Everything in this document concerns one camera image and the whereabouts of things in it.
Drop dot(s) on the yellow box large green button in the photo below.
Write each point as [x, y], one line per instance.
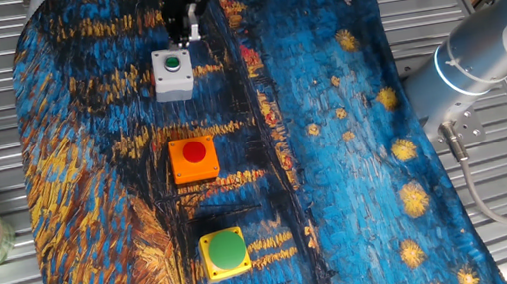
[226, 249]

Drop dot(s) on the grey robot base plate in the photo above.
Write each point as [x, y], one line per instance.
[468, 127]

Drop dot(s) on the starry night painted cloth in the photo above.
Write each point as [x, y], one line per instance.
[339, 174]

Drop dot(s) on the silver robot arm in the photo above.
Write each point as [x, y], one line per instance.
[472, 54]

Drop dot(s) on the orange box red mushroom button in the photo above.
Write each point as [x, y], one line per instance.
[187, 172]

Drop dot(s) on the white box small green button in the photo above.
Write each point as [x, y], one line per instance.
[174, 85]

